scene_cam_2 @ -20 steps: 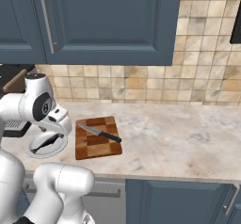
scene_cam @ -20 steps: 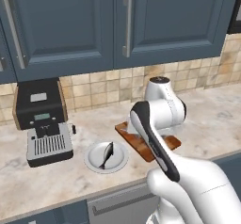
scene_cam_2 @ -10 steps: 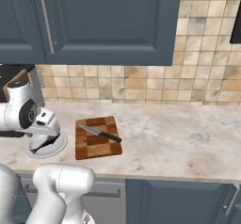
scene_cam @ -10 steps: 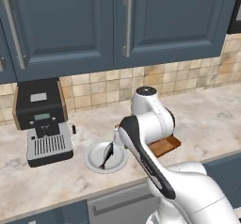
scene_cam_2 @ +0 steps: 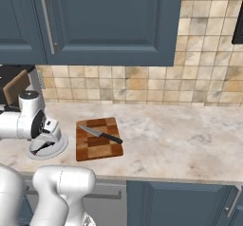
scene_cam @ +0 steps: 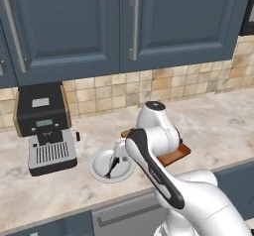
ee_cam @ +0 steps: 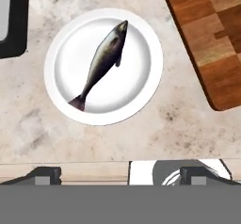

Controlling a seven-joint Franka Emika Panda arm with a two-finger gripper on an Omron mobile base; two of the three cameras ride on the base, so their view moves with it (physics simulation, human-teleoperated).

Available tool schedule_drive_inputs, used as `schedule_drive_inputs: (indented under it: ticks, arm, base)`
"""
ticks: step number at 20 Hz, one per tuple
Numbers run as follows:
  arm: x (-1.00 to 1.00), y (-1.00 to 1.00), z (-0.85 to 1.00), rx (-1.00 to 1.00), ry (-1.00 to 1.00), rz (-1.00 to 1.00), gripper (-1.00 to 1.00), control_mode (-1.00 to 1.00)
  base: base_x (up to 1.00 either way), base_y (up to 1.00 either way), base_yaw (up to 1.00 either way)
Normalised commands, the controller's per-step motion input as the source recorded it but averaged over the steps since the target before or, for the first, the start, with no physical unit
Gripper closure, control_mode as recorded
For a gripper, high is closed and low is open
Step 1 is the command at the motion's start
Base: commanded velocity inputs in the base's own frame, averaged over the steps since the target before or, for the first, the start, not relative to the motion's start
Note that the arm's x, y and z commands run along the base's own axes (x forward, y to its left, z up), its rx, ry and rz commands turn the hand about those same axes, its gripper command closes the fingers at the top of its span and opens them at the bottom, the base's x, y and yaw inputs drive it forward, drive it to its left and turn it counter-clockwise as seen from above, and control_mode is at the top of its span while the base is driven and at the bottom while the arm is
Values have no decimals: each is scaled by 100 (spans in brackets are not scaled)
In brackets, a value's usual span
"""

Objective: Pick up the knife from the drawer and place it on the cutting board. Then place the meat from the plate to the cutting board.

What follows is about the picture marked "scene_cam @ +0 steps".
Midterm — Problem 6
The grey dishwasher door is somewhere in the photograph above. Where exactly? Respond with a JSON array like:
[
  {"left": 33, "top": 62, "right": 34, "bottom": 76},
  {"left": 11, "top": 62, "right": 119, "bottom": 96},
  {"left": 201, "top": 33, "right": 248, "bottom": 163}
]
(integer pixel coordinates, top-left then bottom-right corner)
[{"left": 91, "top": 199, "right": 171, "bottom": 236}]

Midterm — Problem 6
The blue base drawer front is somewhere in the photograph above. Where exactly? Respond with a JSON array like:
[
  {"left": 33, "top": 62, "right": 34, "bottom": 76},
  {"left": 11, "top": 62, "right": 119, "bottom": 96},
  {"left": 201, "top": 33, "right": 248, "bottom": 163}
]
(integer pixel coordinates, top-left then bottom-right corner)
[{"left": 212, "top": 161, "right": 254, "bottom": 222}]

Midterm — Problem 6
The wide blue wall cupboard door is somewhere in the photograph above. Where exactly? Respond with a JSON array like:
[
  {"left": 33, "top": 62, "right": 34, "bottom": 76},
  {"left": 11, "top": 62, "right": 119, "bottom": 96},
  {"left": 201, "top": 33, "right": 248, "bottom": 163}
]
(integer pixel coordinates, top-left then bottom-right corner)
[{"left": 119, "top": 0, "right": 254, "bottom": 73}]

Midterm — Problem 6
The short silver cupboard handle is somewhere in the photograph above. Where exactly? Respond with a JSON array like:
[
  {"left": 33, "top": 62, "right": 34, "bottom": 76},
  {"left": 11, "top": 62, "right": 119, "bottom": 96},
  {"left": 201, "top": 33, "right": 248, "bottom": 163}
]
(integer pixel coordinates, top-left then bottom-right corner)
[{"left": 0, "top": 59, "right": 8, "bottom": 76}]

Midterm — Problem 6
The blue base cupboard front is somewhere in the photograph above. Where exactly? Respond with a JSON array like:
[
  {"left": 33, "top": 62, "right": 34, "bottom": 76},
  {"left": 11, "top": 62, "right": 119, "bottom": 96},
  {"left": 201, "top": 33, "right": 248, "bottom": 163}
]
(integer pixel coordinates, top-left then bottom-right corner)
[{"left": 0, "top": 209, "right": 95, "bottom": 236}]

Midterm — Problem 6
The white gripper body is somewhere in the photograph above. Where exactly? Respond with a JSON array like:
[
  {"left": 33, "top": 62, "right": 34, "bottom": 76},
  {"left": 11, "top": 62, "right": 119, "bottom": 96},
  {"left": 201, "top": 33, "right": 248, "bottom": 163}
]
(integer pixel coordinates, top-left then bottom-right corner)
[{"left": 113, "top": 140, "right": 133, "bottom": 164}]

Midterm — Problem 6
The white round plate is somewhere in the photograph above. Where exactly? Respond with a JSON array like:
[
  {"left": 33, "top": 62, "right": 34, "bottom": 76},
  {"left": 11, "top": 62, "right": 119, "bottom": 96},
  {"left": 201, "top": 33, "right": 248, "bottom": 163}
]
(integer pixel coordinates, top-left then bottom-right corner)
[{"left": 87, "top": 148, "right": 137, "bottom": 184}]

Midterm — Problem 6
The grey dishwasher handle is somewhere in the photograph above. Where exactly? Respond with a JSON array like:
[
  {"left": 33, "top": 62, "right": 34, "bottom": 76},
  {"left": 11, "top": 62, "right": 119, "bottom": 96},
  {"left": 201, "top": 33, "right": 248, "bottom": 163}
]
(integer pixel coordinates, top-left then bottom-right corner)
[{"left": 96, "top": 203, "right": 163, "bottom": 220}]

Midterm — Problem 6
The long silver cupboard handle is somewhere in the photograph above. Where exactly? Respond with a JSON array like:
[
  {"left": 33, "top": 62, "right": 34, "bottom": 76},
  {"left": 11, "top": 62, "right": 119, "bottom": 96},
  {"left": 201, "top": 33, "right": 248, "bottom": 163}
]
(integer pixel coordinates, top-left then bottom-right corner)
[
  {"left": 1, "top": 0, "right": 28, "bottom": 73},
  {"left": 128, "top": 0, "right": 141, "bottom": 61}
]

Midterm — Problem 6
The narrow blue wall cupboard door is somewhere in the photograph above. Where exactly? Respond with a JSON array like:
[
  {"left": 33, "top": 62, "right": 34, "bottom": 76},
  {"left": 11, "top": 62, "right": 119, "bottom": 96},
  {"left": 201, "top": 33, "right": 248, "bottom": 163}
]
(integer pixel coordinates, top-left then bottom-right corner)
[{"left": 0, "top": 21, "right": 19, "bottom": 89}]

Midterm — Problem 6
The brown wooden cutting board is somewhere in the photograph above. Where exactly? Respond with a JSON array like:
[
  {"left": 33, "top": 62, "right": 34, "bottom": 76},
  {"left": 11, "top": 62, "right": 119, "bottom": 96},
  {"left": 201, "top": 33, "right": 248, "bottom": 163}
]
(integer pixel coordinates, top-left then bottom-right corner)
[{"left": 120, "top": 128, "right": 192, "bottom": 167}]

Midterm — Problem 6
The black microwave oven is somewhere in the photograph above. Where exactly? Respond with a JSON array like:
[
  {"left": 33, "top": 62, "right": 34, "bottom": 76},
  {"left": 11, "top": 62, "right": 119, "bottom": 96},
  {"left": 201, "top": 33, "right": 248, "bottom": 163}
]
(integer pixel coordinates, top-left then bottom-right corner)
[{"left": 238, "top": 0, "right": 254, "bottom": 37}]

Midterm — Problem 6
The black and silver coffee machine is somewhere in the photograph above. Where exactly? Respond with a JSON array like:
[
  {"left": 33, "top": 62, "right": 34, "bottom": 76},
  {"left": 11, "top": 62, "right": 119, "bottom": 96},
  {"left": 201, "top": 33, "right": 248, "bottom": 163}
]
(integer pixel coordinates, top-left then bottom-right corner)
[{"left": 12, "top": 82, "right": 81, "bottom": 177}]

